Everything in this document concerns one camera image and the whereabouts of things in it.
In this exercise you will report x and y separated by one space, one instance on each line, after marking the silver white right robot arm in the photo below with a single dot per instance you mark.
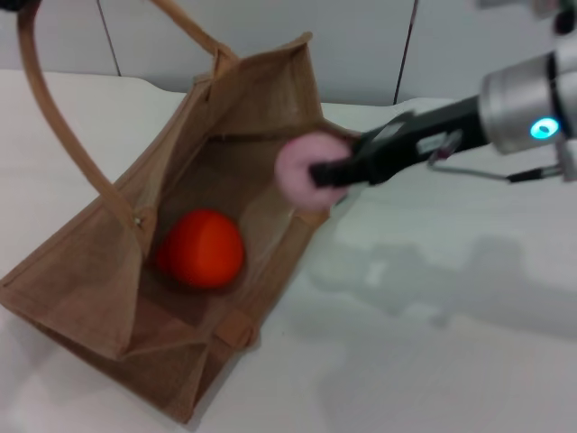
518 104

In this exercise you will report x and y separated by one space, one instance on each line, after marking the orange toy fruit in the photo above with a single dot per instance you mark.
203 250

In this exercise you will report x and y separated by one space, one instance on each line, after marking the pink toy peach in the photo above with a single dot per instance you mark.
295 162

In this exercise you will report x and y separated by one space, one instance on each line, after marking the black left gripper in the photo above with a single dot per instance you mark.
15 4

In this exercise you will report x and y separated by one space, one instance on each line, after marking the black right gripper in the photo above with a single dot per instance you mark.
414 135

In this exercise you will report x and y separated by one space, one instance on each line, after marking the brown jute handbag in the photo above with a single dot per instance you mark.
90 270

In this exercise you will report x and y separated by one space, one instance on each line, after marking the dark vertical wall strip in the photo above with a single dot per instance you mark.
408 45

